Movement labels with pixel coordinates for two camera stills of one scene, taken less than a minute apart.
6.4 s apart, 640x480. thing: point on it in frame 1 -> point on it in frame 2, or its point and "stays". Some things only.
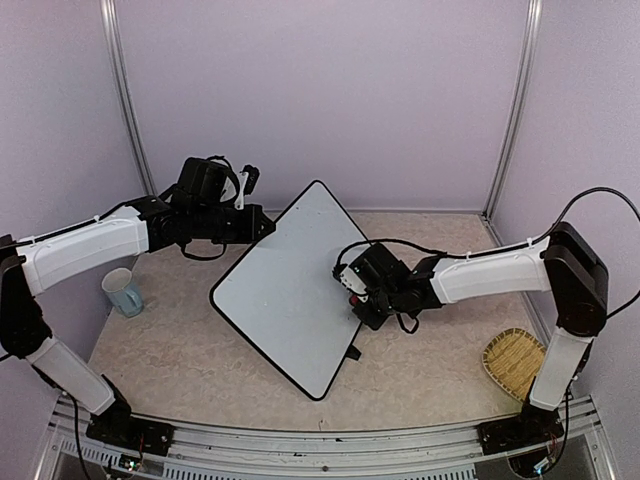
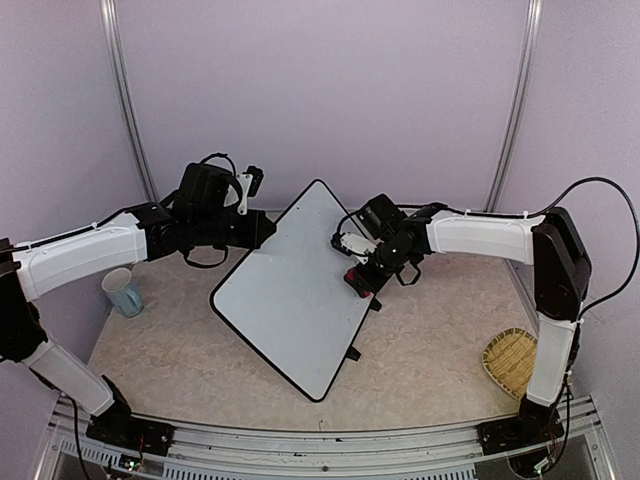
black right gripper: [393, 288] -> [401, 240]
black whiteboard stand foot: [353, 353] stays
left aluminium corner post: [114, 40] stays
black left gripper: [251, 234] stays
